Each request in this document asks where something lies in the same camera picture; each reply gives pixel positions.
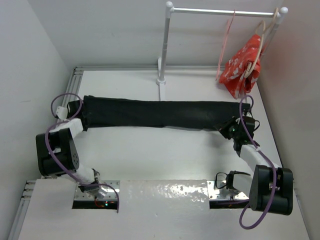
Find white clothes rack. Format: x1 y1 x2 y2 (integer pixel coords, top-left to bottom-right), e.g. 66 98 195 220
156 1 289 102

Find red patterned cloth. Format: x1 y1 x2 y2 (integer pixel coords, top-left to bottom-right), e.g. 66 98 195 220
218 34 261 99

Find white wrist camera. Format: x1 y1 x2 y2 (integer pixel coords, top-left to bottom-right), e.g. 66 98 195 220
55 106 68 121
244 111 253 118

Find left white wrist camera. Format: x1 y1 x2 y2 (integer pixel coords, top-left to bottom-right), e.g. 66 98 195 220
55 106 68 121

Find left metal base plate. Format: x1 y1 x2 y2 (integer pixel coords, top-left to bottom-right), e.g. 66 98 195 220
74 180 120 201

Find black trousers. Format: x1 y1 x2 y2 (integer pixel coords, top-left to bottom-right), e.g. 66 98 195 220
80 95 250 131

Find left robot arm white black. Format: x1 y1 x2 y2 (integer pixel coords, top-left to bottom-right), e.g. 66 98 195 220
35 100 101 196

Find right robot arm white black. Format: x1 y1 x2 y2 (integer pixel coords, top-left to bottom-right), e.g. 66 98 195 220
214 116 294 216

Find pink wire hanger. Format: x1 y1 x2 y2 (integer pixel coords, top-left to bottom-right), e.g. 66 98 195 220
215 10 236 82

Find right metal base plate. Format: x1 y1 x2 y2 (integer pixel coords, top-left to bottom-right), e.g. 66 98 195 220
207 180 249 202

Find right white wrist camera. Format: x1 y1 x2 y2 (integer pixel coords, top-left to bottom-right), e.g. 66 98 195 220
244 111 253 118

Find wooden hanger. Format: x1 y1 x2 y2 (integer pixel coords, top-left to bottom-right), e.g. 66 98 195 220
241 7 280 78

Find aluminium frame rail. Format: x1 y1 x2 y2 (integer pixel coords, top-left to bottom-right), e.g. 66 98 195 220
8 66 221 240

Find metal base plate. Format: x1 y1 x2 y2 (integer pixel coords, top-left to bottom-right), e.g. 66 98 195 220
74 180 120 201
207 180 249 202

